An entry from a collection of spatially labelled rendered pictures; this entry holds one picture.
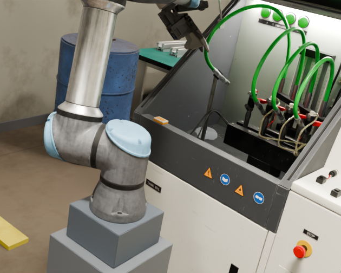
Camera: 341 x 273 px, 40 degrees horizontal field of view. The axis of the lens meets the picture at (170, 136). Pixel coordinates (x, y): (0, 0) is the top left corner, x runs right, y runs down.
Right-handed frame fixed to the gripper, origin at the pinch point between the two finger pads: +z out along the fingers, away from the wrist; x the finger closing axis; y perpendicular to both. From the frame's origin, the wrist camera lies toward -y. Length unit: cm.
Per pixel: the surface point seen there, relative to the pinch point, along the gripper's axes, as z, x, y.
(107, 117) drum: 26, -162, 47
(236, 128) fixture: 31.2, 1.0, 7.3
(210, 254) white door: 58, 16, 44
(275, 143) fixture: 40.6, 12.8, 1.0
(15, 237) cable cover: 33, -77, 122
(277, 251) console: 59, 38, 26
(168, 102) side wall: 11.8, -19.1, 20.5
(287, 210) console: 48, 40, 16
